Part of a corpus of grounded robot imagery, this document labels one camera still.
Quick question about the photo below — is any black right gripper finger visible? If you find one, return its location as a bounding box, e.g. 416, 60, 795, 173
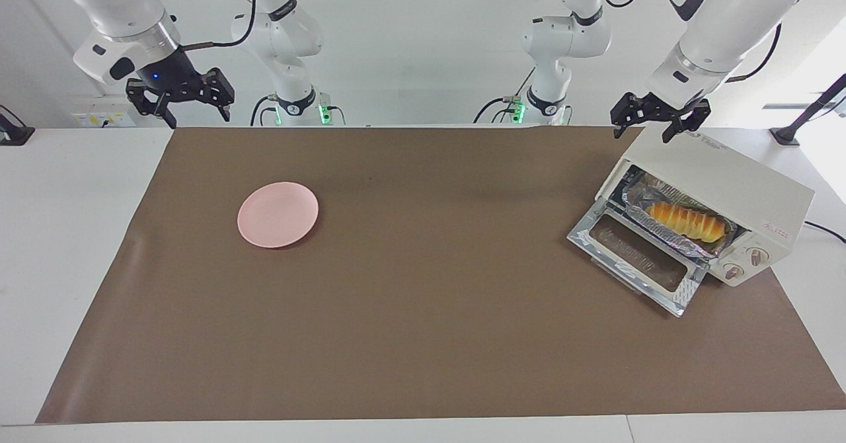
126, 79, 178, 130
204, 67, 236, 124

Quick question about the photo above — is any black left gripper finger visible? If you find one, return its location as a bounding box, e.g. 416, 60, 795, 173
610, 93, 652, 141
662, 101, 712, 144

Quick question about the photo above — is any aluminium foil tray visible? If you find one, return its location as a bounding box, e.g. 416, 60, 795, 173
620, 169, 738, 260

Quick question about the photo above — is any golden bread roll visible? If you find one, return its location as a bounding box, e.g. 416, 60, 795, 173
646, 202, 728, 244

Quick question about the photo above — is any cream toaster oven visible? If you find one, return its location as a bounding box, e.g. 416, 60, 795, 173
595, 112, 816, 289

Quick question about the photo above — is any glass oven door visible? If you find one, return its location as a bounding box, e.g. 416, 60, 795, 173
566, 198, 710, 318

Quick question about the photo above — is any pink round plate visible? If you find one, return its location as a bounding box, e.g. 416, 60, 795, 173
237, 182, 320, 249

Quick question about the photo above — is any black clamp stand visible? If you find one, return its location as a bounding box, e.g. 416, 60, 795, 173
0, 104, 36, 147

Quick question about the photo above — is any brown table mat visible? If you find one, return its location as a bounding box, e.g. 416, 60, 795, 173
36, 126, 846, 424

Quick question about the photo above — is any black base cable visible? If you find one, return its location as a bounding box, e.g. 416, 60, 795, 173
249, 94, 279, 127
473, 66, 537, 125

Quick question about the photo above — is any white wall socket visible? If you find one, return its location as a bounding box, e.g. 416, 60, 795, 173
71, 95, 137, 129

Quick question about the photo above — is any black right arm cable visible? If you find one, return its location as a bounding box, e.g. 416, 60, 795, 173
181, 0, 257, 52

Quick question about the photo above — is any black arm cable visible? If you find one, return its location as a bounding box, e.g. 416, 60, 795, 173
598, 0, 784, 85
181, 0, 257, 52

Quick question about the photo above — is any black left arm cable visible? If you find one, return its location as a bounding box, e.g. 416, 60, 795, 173
598, 0, 784, 85

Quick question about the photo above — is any black angled camera stand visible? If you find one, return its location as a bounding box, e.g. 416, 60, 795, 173
769, 73, 846, 148

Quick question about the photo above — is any black oven power cable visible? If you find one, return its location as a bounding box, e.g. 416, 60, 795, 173
803, 220, 846, 245

